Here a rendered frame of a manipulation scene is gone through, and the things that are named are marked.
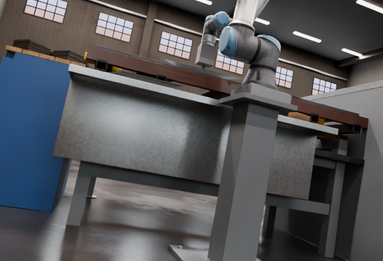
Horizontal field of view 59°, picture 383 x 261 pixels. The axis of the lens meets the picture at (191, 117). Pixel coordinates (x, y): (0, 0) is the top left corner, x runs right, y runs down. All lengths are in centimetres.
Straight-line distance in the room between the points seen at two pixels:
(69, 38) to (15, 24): 173
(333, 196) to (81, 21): 1164
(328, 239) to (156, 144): 115
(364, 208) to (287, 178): 51
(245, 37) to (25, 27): 1180
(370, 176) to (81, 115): 158
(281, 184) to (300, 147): 23
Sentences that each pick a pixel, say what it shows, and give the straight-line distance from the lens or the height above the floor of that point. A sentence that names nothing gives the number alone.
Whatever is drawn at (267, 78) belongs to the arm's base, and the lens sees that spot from 141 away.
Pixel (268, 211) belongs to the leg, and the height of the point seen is 12.
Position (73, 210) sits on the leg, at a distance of 170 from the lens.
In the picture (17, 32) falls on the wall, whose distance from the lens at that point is 1291.
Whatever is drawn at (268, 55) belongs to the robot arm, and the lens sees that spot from 145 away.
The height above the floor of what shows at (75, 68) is 67.
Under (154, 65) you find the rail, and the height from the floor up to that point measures 81.
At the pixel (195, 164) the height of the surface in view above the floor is 38.
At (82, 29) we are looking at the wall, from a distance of 1285.
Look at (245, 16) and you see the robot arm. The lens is 145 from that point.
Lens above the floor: 39
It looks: 7 degrees up
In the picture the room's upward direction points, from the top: 11 degrees clockwise
